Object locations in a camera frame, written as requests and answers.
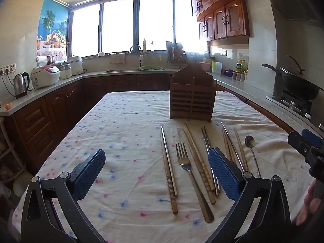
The wooden lower cabinets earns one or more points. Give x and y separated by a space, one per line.
63 103

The white paper towel roll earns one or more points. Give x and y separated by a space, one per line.
42 61

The floral white tablecloth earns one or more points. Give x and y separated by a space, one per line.
126 131

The white plate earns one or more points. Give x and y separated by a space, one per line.
22 186

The row of spice jars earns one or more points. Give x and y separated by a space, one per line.
239 76

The wooden utensil holder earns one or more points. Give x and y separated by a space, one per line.
192 101

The wooden cabinets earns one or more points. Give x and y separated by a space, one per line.
63 103
220 15

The large white rice cooker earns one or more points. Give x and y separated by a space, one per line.
75 64

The green and white cutting board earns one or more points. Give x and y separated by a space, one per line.
217 67

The kitchen window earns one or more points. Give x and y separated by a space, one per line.
116 27

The brown wooden chopstick pair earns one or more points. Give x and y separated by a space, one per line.
206 187
167 151

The yellow dish soap bottle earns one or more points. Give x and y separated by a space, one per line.
144 45

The metal spoon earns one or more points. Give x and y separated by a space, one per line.
250 141

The tropical fruit wall poster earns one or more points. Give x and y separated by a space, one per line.
53 27

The hanging dish cloth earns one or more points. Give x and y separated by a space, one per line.
118 58

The white bowl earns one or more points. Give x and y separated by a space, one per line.
101 54

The steel electric kettle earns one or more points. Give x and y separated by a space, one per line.
21 84

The white wall outlet strip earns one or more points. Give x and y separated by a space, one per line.
7 68

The chrome kitchen faucet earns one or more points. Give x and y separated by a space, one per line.
140 55

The yellow oil bottle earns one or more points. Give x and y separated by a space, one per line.
239 65

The person's right hand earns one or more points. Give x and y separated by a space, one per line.
306 207

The small orange object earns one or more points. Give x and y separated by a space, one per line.
8 105

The metal chopstick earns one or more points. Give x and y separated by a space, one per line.
208 141
205 138
231 144

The clear oil bottle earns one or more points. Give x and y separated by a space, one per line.
244 66

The white and pink rice cooker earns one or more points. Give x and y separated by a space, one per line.
45 77

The gas stove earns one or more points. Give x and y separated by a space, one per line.
296 103

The black wok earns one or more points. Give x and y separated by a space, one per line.
298 83

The blue container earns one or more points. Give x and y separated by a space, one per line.
229 73

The small white cooker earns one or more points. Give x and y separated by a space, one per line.
65 72

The kitchen sink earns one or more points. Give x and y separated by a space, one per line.
121 70

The green basin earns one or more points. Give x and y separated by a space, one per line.
151 67

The metal fork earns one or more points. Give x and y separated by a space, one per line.
188 167

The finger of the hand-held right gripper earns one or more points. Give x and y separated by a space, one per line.
296 141
312 138

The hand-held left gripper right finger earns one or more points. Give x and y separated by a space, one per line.
222 174

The dish rack with utensils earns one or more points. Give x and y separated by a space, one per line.
176 52

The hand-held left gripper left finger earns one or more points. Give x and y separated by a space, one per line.
88 172

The wooden upper cabinets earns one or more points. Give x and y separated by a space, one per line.
220 15

